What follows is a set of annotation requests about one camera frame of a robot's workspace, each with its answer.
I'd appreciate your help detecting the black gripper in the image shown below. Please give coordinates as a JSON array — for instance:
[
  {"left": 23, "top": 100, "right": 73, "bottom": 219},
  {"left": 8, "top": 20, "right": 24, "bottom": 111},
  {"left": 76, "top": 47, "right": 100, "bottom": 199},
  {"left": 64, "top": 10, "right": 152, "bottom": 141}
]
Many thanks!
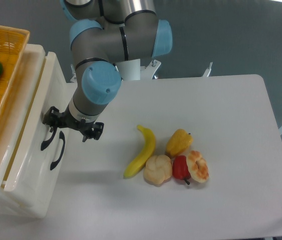
[{"left": 43, "top": 106, "right": 104, "bottom": 142}]

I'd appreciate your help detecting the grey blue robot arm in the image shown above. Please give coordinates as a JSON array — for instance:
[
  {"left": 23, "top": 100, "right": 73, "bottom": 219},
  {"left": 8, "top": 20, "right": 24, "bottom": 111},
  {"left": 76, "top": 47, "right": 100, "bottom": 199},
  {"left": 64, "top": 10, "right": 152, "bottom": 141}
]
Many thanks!
[{"left": 43, "top": 0, "right": 173, "bottom": 140}]

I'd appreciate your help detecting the white plastic drawer cabinet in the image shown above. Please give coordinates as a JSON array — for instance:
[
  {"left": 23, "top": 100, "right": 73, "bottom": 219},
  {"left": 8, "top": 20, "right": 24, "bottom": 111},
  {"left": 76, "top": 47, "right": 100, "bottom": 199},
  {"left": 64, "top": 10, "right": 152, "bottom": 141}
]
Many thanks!
[{"left": 0, "top": 43, "right": 73, "bottom": 220}]

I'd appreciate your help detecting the yellow banana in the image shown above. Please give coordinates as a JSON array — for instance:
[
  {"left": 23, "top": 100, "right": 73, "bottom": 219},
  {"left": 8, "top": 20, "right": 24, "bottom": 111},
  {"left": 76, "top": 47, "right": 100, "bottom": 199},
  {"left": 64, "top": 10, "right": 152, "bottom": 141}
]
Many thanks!
[{"left": 123, "top": 125, "right": 156, "bottom": 179}]

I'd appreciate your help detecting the round bread roll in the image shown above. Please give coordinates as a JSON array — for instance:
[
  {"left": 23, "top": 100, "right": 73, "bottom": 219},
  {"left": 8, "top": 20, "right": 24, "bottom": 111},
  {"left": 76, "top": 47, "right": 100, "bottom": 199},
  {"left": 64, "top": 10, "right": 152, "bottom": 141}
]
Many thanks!
[{"left": 143, "top": 154, "right": 172, "bottom": 186}]

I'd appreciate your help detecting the yellow bell pepper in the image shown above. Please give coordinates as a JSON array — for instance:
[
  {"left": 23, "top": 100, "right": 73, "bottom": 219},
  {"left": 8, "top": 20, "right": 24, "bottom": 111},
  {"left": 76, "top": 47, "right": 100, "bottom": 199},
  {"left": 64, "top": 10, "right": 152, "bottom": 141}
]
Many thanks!
[{"left": 165, "top": 129, "right": 193, "bottom": 158}]

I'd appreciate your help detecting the red bell pepper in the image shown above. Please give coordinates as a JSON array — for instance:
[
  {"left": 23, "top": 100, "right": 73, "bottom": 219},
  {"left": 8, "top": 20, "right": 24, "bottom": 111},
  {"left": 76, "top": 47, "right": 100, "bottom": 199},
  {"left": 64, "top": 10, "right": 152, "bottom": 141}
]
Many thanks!
[{"left": 172, "top": 155, "right": 191, "bottom": 185}]

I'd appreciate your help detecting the glazed donut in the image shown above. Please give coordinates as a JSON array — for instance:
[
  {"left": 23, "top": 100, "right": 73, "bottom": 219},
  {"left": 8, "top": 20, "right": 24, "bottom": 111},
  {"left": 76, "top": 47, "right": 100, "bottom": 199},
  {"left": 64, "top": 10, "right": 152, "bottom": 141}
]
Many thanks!
[{"left": 186, "top": 150, "right": 209, "bottom": 183}]

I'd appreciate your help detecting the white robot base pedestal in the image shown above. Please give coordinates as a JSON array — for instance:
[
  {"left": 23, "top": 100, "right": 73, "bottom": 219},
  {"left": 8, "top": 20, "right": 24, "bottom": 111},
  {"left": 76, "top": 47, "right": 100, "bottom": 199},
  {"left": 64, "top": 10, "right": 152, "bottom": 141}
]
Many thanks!
[{"left": 70, "top": 58, "right": 165, "bottom": 82}]

